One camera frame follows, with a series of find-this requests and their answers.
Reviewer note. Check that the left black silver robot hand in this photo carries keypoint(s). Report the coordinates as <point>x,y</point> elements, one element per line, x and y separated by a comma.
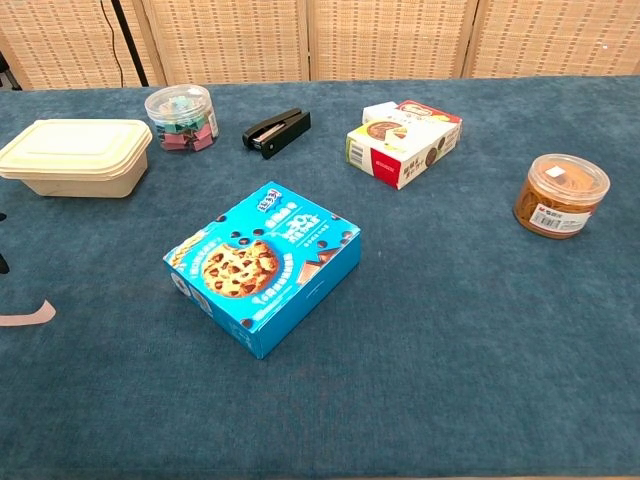
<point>2,262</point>

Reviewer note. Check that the blue chocolate chip cookie box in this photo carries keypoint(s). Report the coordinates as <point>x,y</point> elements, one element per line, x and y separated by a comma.
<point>250,265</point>

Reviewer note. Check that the beige lidded lunch box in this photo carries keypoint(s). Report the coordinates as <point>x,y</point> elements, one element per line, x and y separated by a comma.
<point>75,145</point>

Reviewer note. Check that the clear jar of binder clips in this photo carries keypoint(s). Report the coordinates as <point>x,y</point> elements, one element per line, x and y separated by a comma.
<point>182,120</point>

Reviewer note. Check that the black tripod stand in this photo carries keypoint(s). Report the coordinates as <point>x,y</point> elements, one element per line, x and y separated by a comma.
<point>131,45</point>

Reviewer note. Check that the black stapler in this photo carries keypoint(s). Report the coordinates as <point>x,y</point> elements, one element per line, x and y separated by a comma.
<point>280,131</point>

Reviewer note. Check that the bamboo folding screen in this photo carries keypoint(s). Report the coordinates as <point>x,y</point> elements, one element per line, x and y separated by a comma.
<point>225,40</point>

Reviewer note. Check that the white and red biscuit box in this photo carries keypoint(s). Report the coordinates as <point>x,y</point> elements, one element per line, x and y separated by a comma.
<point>400,150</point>

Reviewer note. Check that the blue felt table cloth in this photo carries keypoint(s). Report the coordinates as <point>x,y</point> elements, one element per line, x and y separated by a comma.
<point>450,350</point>

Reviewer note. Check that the clear jar of rubber bands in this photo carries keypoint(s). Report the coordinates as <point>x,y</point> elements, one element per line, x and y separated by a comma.
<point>560,200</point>

